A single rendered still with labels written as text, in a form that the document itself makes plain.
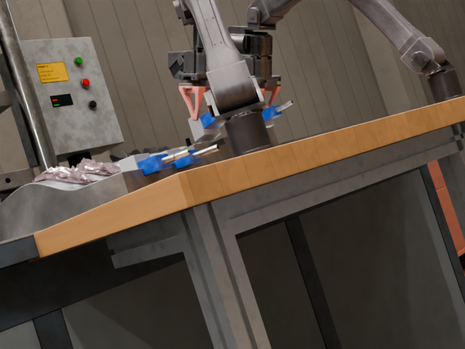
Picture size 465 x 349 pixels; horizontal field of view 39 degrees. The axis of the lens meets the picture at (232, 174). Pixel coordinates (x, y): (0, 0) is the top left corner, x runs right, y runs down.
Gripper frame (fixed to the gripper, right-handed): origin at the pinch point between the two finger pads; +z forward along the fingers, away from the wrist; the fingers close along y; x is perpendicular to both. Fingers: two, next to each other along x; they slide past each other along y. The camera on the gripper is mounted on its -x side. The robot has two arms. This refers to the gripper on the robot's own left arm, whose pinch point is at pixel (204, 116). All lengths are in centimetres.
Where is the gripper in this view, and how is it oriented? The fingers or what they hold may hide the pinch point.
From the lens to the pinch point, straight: 146.3
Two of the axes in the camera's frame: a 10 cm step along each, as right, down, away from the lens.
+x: 6.9, 1.1, -7.2
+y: -7.3, 0.6, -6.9
